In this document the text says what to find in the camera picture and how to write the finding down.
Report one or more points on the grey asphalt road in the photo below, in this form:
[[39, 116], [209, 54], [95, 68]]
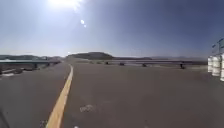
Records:
[[133, 96]]

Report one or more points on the metal guardrail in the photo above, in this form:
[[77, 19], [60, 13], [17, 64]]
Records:
[[150, 61], [26, 62]]

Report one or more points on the row of white barrels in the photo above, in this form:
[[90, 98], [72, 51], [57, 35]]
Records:
[[216, 65]]

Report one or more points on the dark hill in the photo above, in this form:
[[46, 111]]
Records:
[[90, 55]]

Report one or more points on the distant low hills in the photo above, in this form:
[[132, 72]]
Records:
[[23, 57]]

